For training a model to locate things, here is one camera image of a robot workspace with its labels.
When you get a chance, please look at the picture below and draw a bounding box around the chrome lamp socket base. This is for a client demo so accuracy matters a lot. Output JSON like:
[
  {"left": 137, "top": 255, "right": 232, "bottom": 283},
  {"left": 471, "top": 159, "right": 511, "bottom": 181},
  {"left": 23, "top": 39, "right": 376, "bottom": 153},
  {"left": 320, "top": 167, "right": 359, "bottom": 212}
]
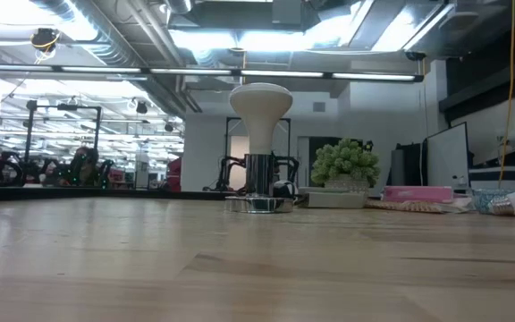
[{"left": 224, "top": 153, "right": 297, "bottom": 215}]

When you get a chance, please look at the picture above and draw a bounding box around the red cabinet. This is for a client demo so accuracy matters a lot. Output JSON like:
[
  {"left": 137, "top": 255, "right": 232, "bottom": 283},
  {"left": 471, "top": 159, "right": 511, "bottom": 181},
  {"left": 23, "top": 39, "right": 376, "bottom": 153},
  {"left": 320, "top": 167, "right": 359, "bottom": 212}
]
[{"left": 166, "top": 157, "right": 182, "bottom": 192}]

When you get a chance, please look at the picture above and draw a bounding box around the green succulent plant in pot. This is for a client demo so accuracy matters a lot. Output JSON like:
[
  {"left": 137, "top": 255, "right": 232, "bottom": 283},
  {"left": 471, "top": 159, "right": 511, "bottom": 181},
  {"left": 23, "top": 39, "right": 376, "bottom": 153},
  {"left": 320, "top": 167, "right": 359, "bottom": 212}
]
[{"left": 310, "top": 138, "right": 382, "bottom": 193}]

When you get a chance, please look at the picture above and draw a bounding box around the long LED light bar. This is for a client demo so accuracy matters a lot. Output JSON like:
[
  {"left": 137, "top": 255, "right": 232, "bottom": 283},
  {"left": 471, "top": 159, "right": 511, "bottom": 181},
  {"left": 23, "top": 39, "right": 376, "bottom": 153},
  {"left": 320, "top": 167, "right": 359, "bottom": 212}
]
[{"left": 0, "top": 62, "right": 425, "bottom": 84}]

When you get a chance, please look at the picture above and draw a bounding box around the black background gantry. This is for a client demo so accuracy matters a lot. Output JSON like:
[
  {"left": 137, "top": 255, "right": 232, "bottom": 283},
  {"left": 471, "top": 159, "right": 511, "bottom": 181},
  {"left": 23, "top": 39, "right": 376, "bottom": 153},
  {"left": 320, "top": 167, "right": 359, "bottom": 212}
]
[{"left": 24, "top": 100, "right": 103, "bottom": 184}]

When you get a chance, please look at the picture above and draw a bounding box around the pink box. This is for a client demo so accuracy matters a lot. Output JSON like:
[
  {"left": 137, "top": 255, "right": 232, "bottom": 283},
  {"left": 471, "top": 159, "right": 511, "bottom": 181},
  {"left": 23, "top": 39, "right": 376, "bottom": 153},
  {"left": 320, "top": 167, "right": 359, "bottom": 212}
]
[{"left": 382, "top": 185, "right": 454, "bottom": 205}]

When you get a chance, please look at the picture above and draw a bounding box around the person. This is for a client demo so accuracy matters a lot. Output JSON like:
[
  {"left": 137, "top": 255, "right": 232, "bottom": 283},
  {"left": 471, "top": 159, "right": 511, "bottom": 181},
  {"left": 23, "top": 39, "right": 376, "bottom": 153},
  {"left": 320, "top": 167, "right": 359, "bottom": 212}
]
[{"left": 72, "top": 147, "right": 101, "bottom": 187}]

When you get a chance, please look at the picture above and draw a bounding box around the whiteboard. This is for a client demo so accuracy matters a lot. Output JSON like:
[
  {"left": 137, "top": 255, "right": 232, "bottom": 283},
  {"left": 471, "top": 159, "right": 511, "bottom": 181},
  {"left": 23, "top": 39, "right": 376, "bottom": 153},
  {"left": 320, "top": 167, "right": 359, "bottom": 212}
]
[{"left": 426, "top": 122, "right": 469, "bottom": 189}]

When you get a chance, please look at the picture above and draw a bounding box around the light blue round lid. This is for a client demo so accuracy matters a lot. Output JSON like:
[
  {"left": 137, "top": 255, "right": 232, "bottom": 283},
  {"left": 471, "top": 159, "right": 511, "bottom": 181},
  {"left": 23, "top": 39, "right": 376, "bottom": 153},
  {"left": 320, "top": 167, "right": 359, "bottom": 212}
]
[{"left": 471, "top": 187, "right": 515, "bottom": 215}]

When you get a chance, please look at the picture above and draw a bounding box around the black aluminium table frame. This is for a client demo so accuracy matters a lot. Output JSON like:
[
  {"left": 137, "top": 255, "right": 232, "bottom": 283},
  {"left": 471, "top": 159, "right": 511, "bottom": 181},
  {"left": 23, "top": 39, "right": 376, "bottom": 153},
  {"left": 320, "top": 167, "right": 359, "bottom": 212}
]
[{"left": 0, "top": 186, "right": 236, "bottom": 202}]

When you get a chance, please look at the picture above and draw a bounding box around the black overhead camera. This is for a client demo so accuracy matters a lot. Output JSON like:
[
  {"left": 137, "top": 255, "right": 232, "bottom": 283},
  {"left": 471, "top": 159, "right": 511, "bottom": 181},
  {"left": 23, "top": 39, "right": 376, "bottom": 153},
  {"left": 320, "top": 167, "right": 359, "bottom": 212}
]
[{"left": 31, "top": 27, "right": 61, "bottom": 62}]

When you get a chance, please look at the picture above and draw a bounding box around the yellow cable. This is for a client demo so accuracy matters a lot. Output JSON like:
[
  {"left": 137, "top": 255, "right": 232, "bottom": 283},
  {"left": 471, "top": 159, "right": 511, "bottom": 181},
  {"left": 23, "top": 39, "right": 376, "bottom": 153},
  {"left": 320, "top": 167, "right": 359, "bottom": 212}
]
[{"left": 498, "top": 0, "right": 515, "bottom": 184}]

